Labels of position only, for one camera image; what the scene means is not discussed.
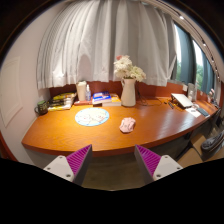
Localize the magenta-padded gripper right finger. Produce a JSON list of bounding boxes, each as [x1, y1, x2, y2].
[[134, 144, 184, 185]]

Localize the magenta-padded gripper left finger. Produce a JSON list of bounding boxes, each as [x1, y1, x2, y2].
[[43, 143, 94, 187]]

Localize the pink computer mouse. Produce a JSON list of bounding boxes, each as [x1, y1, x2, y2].
[[119, 116, 137, 134]]

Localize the round light-blue cartoon mouse pad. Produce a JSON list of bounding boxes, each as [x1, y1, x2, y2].
[[74, 106, 111, 128]]

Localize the grey bag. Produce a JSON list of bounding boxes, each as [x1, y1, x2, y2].
[[200, 129, 224, 155]]

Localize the dark green mug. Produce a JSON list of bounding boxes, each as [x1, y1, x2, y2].
[[34, 99, 50, 116]]

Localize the red-brown book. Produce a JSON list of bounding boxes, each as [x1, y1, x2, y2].
[[73, 99, 94, 107]]

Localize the silver laptop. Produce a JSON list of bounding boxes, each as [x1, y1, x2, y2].
[[170, 92, 194, 109]]

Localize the clear spray bottle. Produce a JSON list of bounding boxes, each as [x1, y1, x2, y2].
[[85, 84, 92, 102]]

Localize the beige lidded tumbler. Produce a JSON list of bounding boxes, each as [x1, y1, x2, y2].
[[75, 80, 88, 102]]

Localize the blue book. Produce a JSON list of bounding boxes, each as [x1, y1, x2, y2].
[[91, 91, 113, 106]]

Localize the white ceramic jug vase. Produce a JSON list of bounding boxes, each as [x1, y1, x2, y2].
[[120, 77, 138, 108]]

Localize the teal window curtain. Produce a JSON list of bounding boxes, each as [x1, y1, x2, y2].
[[199, 53, 216, 94], [174, 24, 196, 86]]

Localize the white artificial flower bouquet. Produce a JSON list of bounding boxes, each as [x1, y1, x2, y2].
[[113, 54, 147, 83]]

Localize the white pleated curtain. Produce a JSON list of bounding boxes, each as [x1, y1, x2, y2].
[[35, 0, 178, 90]]

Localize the ceiling spot lights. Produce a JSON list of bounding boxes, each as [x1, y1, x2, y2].
[[178, 14, 221, 79]]

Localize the black cable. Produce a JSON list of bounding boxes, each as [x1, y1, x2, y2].
[[135, 87, 173, 107]]

